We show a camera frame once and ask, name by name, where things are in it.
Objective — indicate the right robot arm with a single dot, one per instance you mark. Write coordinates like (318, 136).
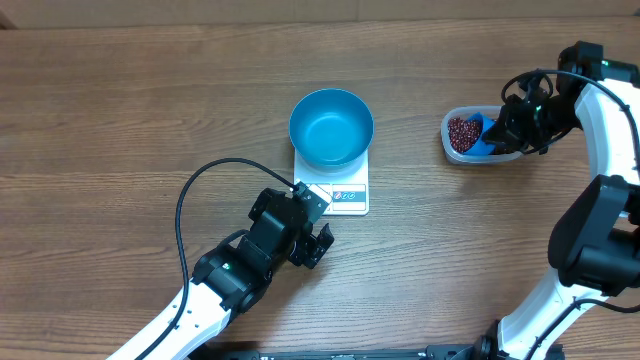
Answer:
(590, 259)

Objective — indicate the red adzuki beans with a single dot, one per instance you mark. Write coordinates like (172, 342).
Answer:
(463, 133)

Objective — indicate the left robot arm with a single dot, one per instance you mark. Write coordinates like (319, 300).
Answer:
(230, 279)

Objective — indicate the white digital kitchen scale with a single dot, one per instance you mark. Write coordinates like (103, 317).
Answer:
(345, 188)

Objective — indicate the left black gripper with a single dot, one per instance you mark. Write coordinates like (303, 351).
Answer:
(313, 249)

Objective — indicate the blue plastic measuring scoop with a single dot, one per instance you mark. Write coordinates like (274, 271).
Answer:
(481, 137)

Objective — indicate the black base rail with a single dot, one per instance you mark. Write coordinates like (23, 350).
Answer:
(431, 352)

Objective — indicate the teal round bowl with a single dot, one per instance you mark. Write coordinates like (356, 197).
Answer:
(331, 127)

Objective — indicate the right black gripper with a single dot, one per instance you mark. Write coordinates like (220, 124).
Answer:
(511, 131)

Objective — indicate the clear plastic food container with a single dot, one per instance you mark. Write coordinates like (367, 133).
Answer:
(491, 111)

